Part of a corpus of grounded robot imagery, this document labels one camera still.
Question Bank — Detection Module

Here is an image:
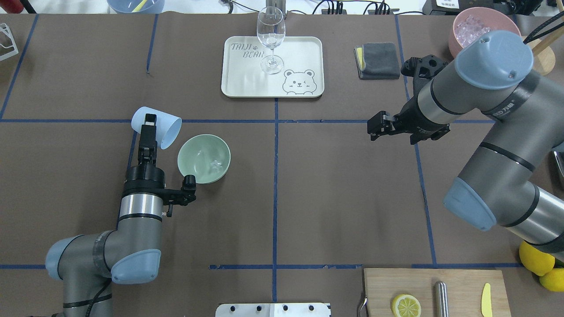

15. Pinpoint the wooden mug tree stand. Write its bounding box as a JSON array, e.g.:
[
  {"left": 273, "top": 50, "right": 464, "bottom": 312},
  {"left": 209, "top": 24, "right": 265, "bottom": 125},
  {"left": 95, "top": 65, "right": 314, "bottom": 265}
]
[{"left": 527, "top": 29, "right": 563, "bottom": 75}]

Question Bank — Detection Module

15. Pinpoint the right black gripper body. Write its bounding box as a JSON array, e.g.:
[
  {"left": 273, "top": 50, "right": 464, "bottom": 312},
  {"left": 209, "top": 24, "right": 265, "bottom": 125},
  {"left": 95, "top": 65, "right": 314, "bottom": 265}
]
[{"left": 389, "top": 96, "right": 450, "bottom": 145}]

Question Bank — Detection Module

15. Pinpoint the yellow lemon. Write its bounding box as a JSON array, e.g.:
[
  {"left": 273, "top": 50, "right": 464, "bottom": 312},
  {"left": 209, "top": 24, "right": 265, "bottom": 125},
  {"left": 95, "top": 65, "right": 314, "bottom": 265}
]
[
  {"left": 518, "top": 240, "right": 556, "bottom": 276},
  {"left": 539, "top": 268, "right": 564, "bottom": 292}
]

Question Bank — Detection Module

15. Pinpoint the pink bowl of ice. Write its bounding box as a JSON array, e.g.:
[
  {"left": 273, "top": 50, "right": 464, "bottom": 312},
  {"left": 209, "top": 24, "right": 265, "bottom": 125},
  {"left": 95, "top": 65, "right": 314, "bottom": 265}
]
[{"left": 449, "top": 7, "right": 520, "bottom": 58}]

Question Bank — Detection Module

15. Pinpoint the yellow lemon upper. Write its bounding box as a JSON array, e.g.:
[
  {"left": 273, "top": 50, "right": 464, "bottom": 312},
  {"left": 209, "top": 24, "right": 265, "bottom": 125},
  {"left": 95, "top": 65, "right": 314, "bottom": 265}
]
[{"left": 518, "top": 240, "right": 556, "bottom": 276}]

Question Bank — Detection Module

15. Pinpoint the blue bowl with fork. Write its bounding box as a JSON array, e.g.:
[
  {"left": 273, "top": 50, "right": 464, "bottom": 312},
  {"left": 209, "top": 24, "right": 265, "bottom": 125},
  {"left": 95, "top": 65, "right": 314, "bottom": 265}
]
[{"left": 107, "top": 0, "right": 166, "bottom": 14}]

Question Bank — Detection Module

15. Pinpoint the yellow lemon lower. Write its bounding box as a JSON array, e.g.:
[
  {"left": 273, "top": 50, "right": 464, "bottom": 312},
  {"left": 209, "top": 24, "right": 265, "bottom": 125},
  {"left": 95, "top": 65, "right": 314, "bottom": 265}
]
[{"left": 539, "top": 268, "right": 564, "bottom": 292}]

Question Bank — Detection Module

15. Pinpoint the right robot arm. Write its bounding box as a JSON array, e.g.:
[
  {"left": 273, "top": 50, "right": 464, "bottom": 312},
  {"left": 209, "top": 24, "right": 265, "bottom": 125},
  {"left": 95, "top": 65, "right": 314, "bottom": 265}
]
[{"left": 367, "top": 30, "right": 564, "bottom": 261}]

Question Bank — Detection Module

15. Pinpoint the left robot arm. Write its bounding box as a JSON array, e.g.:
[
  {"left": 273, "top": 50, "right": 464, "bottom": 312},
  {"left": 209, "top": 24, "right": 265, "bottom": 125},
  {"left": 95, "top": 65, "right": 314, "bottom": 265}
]
[{"left": 45, "top": 107, "right": 195, "bottom": 317}]

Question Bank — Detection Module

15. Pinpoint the white wire cup rack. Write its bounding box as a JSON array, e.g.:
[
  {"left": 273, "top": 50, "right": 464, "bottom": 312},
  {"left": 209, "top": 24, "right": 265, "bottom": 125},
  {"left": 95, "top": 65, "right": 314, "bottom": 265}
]
[{"left": 0, "top": 23, "right": 19, "bottom": 61}]

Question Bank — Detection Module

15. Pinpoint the grey folded cloth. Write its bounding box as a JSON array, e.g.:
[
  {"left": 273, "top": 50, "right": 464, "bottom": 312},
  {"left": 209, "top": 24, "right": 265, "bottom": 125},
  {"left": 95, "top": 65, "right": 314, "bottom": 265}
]
[{"left": 354, "top": 42, "right": 400, "bottom": 80}]

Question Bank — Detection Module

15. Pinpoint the half lemon slice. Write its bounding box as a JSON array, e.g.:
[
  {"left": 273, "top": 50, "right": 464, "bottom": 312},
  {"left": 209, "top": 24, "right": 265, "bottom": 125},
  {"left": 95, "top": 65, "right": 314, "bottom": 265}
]
[{"left": 391, "top": 294, "right": 422, "bottom": 317}]

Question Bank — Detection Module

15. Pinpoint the clear wine glass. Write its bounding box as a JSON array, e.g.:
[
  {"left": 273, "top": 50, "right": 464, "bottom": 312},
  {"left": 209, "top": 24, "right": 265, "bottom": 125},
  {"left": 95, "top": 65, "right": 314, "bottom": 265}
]
[{"left": 256, "top": 6, "right": 286, "bottom": 74}]

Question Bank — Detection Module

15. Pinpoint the red bottle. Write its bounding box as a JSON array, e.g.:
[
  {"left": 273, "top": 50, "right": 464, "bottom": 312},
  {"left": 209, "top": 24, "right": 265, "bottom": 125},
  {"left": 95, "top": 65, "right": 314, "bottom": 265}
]
[{"left": 0, "top": 0, "right": 24, "bottom": 14}]

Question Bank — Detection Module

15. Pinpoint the yellow plastic knife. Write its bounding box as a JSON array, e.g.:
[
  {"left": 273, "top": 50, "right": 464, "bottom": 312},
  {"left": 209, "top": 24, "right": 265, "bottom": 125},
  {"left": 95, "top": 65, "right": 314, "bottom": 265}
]
[{"left": 481, "top": 283, "right": 493, "bottom": 317}]

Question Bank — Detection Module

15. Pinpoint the light green bowl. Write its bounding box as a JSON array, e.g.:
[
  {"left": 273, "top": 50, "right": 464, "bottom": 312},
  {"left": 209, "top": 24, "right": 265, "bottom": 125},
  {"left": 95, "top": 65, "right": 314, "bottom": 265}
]
[{"left": 177, "top": 134, "right": 231, "bottom": 184}]

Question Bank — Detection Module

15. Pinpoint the steel muddler black cap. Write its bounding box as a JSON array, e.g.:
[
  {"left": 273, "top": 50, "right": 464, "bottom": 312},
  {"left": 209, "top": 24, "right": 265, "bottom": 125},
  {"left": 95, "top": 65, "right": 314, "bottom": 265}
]
[{"left": 434, "top": 281, "right": 449, "bottom": 317}]

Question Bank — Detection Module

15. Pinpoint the cream bear tray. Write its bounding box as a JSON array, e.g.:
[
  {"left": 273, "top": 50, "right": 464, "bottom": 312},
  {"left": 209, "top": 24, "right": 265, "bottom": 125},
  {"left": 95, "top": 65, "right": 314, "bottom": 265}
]
[{"left": 220, "top": 36, "right": 325, "bottom": 98}]

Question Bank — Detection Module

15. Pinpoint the light blue plastic cup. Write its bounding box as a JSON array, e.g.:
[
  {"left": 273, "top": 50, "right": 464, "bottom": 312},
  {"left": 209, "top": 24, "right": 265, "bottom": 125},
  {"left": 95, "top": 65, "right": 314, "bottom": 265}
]
[{"left": 131, "top": 107, "right": 182, "bottom": 150}]

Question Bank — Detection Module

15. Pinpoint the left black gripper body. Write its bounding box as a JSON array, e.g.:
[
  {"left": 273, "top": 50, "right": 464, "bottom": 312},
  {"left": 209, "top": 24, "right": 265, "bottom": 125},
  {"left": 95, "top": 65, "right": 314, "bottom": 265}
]
[{"left": 123, "top": 147, "right": 165, "bottom": 196}]

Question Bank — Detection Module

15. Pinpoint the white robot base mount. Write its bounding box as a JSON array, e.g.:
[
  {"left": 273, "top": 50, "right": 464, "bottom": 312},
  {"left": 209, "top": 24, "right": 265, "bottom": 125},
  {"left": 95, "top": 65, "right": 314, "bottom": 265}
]
[{"left": 215, "top": 302, "right": 332, "bottom": 317}]

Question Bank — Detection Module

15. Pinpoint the wooden cutting board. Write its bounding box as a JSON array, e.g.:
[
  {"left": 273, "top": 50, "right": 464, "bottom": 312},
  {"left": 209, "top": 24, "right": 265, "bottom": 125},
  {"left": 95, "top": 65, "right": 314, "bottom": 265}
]
[{"left": 364, "top": 269, "right": 512, "bottom": 317}]

